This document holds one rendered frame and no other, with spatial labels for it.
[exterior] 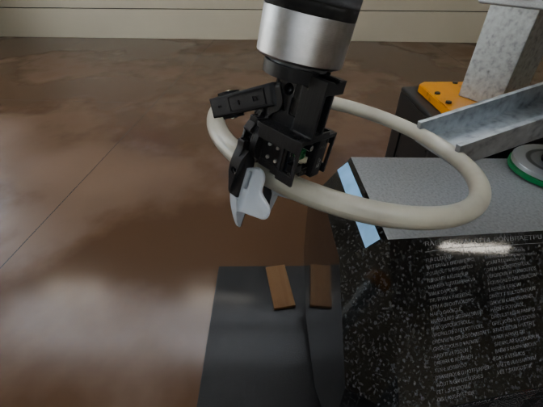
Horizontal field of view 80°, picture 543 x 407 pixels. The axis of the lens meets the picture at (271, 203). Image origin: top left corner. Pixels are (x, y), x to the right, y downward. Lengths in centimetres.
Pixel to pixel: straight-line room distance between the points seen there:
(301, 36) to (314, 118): 7
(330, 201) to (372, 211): 5
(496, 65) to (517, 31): 13
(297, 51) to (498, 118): 66
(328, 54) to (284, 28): 4
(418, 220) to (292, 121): 19
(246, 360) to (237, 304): 27
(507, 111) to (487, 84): 81
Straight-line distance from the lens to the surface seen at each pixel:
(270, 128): 35
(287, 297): 159
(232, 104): 41
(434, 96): 177
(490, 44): 174
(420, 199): 86
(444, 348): 79
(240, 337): 150
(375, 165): 95
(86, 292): 187
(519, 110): 96
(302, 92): 34
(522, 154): 113
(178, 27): 714
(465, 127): 86
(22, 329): 188
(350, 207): 39
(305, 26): 32
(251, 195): 39
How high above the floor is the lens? 131
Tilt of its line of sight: 38 degrees down
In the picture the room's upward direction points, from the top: straight up
